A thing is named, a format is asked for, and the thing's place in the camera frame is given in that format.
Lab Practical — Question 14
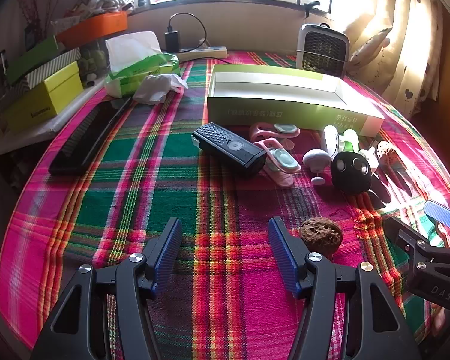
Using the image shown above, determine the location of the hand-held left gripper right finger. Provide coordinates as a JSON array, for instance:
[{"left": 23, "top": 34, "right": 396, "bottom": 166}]
[{"left": 268, "top": 216, "right": 422, "bottom": 360}]

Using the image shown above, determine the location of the yellow-green box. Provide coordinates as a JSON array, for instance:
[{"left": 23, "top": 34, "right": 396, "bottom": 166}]
[{"left": 0, "top": 61, "right": 84, "bottom": 133}]

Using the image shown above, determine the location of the cream heart-print curtain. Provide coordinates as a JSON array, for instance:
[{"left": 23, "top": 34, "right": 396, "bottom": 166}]
[{"left": 360, "top": 0, "right": 450, "bottom": 117}]

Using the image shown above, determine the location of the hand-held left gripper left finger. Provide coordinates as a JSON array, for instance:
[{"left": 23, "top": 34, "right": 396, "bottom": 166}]
[{"left": 30, "top": 217, "right": 183, "bottom": 360}]

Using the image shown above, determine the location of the white power strip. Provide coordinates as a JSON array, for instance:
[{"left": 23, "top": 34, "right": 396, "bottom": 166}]
[{"left": 177, "top": 46, "right": 229, "bottom": 61}]

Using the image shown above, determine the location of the pink clip with teal pad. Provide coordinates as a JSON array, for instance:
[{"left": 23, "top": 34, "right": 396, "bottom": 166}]
[
  {"left": 248, "top": 122, "right": 301, "bottom": 145},
  {"left": 253, "top": 139, "right": 301, "bottom": 188}
]

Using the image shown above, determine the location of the black adapter cable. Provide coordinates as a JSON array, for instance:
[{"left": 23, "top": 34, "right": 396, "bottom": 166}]
[{"left": 169, "top": 12, "right": 211, "bottom": 49}]

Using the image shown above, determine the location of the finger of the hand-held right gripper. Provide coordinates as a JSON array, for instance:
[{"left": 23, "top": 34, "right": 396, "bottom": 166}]
[
  {"left": 424, "top": 199, "right": 450, "bottom": 229},
  {"left": 383, "top": 216, "right": 436, "bottom": 260}
]

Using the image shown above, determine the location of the striped box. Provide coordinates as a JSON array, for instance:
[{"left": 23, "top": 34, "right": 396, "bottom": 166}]
[{"left": 24, "top": 48, "right": 82, "bottom": 89}]

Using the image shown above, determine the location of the orange box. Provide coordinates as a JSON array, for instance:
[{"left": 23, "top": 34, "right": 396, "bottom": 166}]
[{"left": 56, "top": 11, "right": 129, "bottom": 47}]

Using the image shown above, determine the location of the crumpled white tissue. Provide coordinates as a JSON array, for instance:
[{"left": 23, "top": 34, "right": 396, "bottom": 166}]
[{"left": 132, "top": 74, "right": 189, "bottom": 105}]

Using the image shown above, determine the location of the green tissue pack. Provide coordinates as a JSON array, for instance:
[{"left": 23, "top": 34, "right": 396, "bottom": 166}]
[{"left": 104, "top": 31, "right": 181, "bottom": 97}]

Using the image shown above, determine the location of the plaid blanket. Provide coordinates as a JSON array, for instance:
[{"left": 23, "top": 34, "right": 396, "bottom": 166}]
[{"left": 0, "top": 49, "right": 450, "bottom": 360}]

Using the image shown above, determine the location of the black power adapter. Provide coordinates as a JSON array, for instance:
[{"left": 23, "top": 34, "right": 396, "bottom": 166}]
[{"left": 165, "top": 26, "right": 181, "bottom": 52}]

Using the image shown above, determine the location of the green and white cardboard box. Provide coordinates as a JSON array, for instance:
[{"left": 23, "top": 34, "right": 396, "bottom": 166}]
[{"left": 206, "top": 64, "right": 385, "bottom": 137}]

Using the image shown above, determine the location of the small grey desk heater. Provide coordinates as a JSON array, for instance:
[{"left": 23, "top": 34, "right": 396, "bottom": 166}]
[{"left": 296, "top": 23, "right": 350, "bottom": 79}]

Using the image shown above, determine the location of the white mushroom-shaped gadget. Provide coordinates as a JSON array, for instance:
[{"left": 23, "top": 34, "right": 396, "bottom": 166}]
[{"left": 303, "top": 148, "right": 331, "bottom": 185}]

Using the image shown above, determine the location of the green and white spool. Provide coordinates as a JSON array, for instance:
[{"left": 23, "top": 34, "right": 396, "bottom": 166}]
[{"left": 323, "top": 125, "right": 360, "bottom": 158}]

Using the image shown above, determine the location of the person's right hand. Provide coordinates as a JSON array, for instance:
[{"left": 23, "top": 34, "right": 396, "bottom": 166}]
[{"left": 433, "top": 305, "right": 450, "bottom": 331}]

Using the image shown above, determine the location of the white side shelf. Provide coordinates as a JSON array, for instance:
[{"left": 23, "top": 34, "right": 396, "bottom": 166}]
[{"left": 0, "top": 79, "right": 111, "bottom": 160}]

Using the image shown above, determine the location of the black bike light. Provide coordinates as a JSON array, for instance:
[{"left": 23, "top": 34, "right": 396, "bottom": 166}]
[{"left": 192, "top": 121, "right": 268, "bottom": 178}]

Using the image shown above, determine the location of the black round key fob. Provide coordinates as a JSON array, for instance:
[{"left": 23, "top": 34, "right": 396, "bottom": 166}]
[{"left": 331, "top": 151, "right": 373, "bottom": 196}]

